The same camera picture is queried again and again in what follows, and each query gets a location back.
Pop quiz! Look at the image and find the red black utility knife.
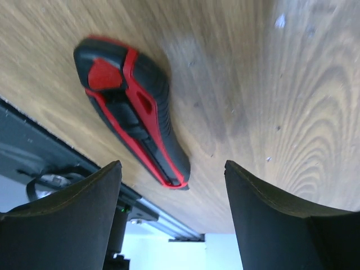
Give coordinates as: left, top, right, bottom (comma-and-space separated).
73, 35, 191, 190

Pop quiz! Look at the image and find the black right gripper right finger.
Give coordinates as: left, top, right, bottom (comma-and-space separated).
224, 160, 359, 269

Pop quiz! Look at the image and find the white paper scrap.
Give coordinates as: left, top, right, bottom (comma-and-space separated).
274, 13, 286, 29

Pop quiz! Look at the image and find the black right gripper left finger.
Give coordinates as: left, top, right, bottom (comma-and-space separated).
1, 161, 122, 269

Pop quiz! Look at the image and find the aluminium frame rail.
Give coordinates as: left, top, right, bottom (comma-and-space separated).
136, 198, 205, 242

